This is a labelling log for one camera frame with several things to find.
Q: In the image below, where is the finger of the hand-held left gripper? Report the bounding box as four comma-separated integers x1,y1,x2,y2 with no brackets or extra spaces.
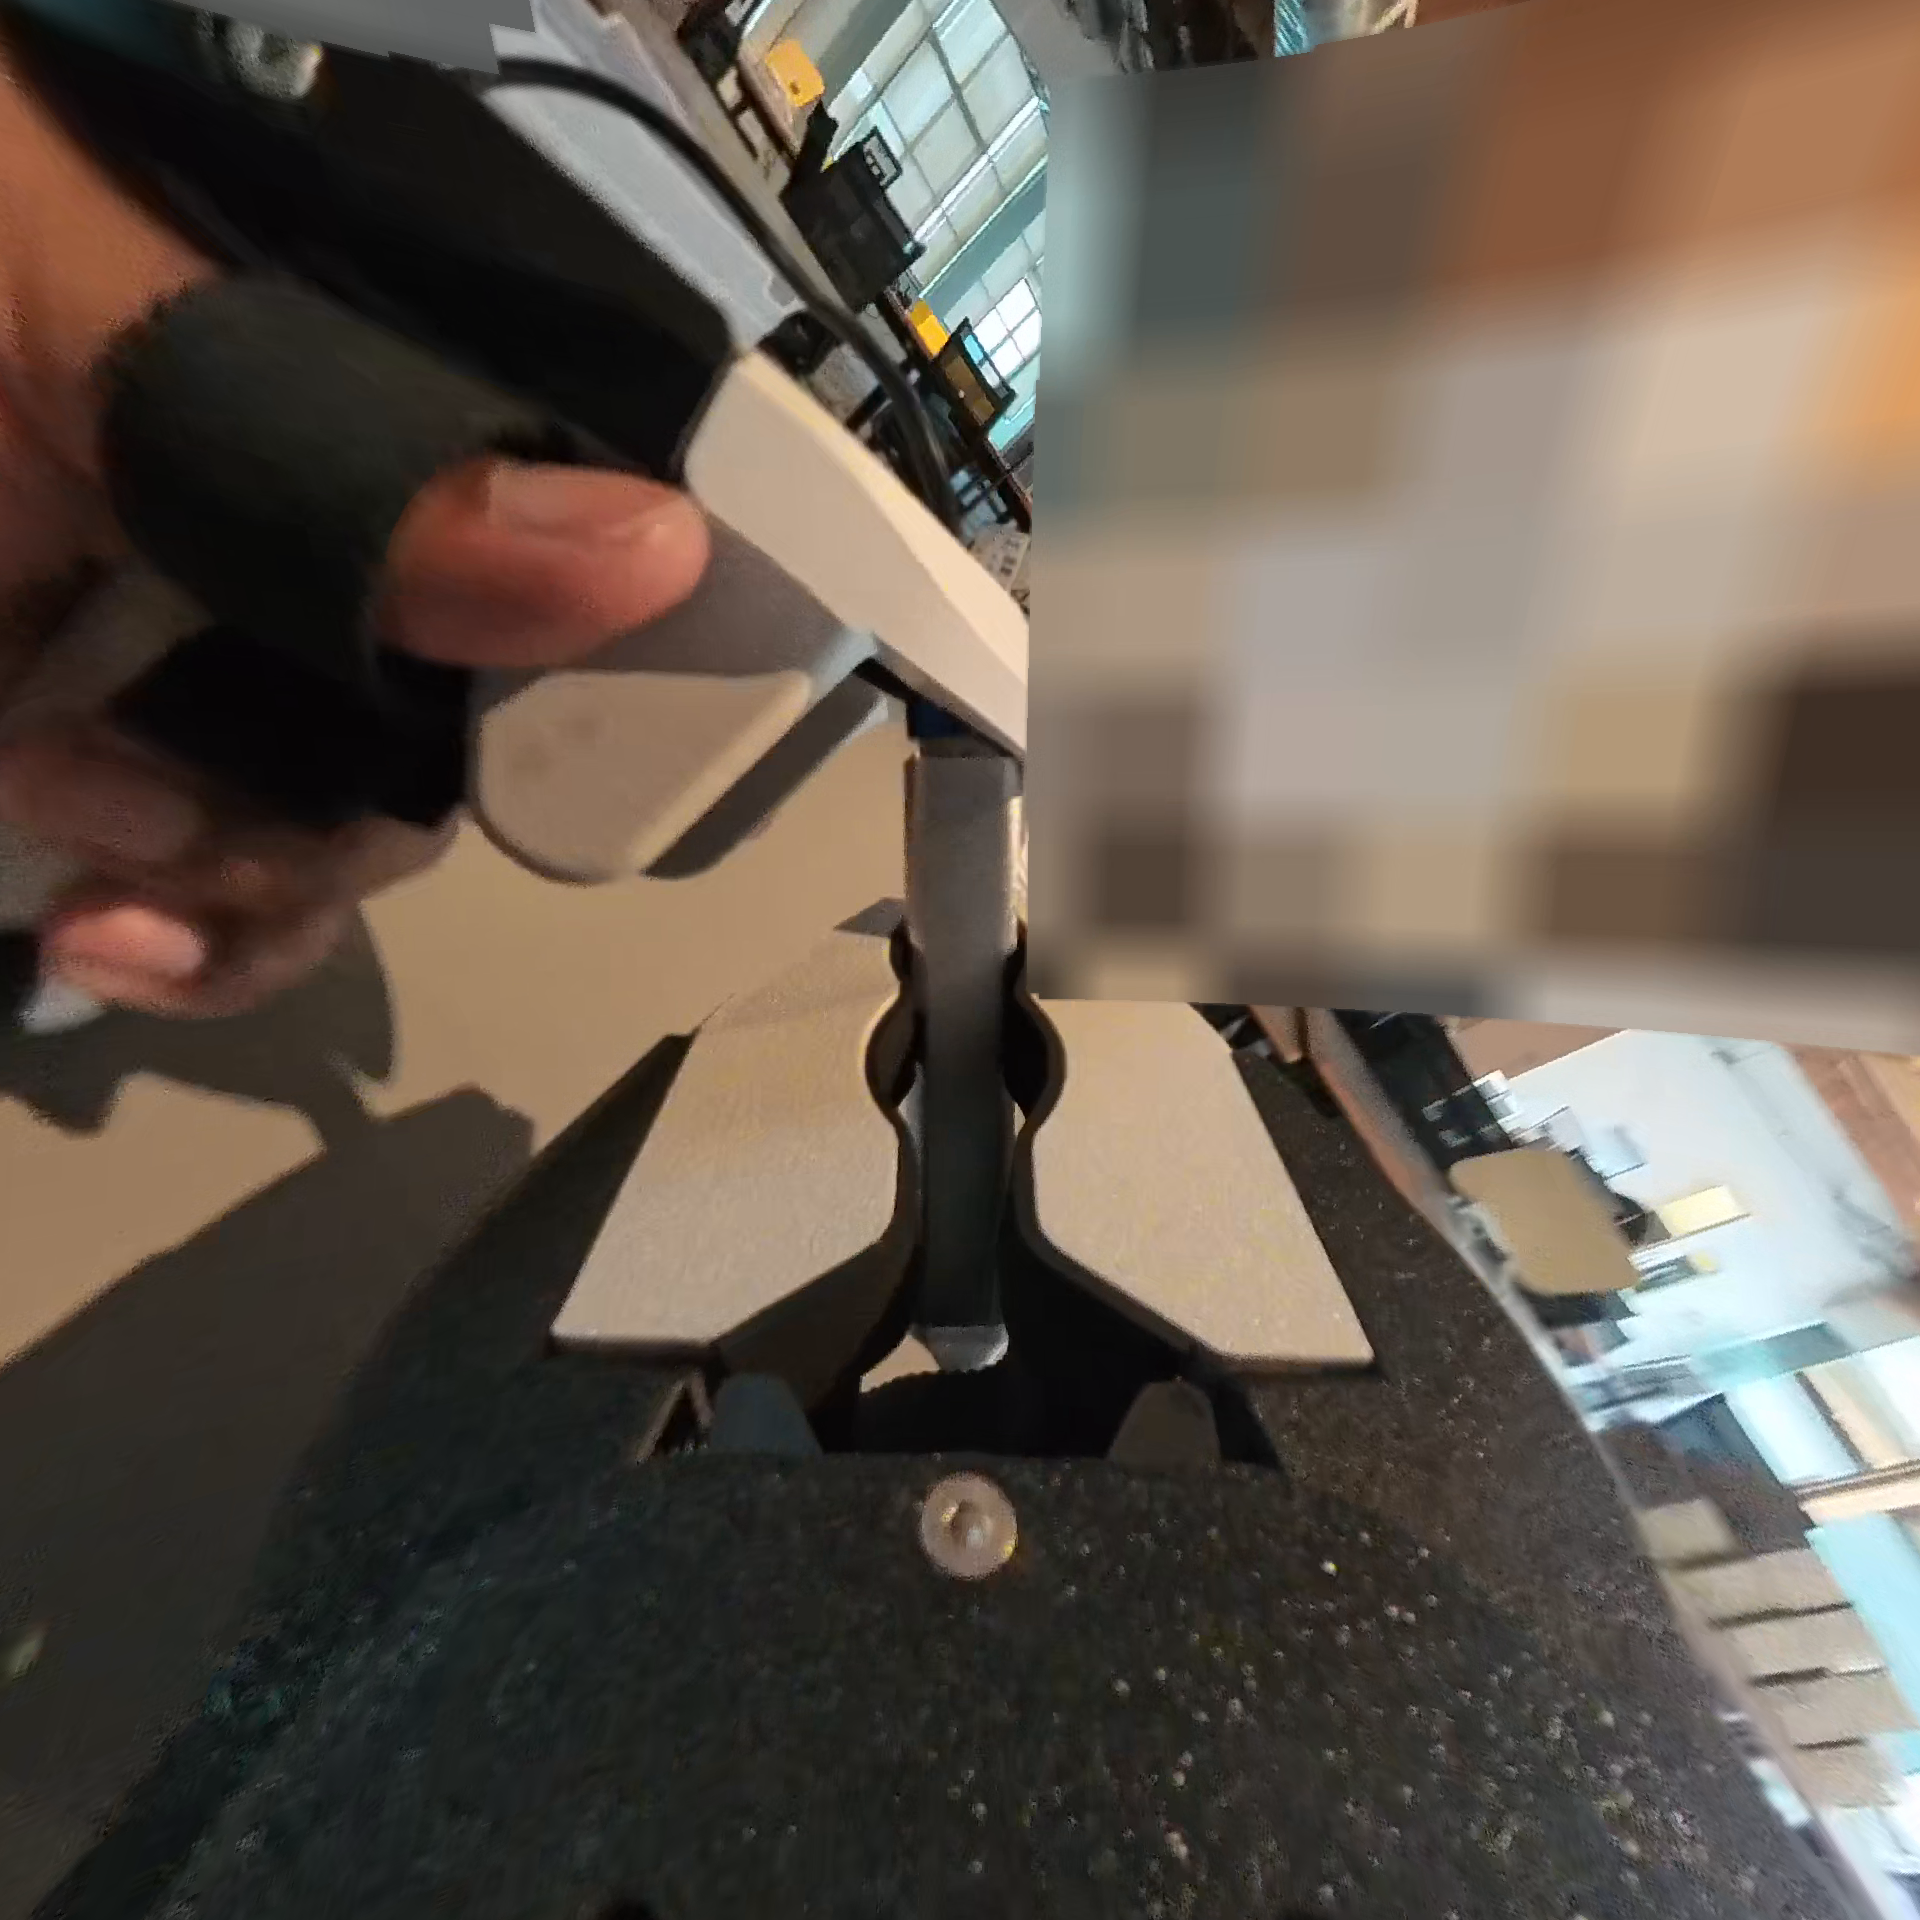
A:
679,350,1032,761
470,662,824,887

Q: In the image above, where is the black office chair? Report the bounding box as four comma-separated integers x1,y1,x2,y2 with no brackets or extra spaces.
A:
777,128,927,305
897,296,1039,443

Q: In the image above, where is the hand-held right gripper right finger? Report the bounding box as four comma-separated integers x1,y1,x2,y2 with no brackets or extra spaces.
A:
1013,998,1379,1375

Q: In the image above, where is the beige board stand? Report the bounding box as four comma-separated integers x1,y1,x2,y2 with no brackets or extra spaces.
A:
1443,1142,1647,1302

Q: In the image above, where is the silver usb hub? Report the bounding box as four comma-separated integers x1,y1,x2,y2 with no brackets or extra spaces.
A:
903,755,1025,1375

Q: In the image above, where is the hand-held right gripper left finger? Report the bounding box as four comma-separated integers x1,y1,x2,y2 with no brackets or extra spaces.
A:
549,926,921,1357

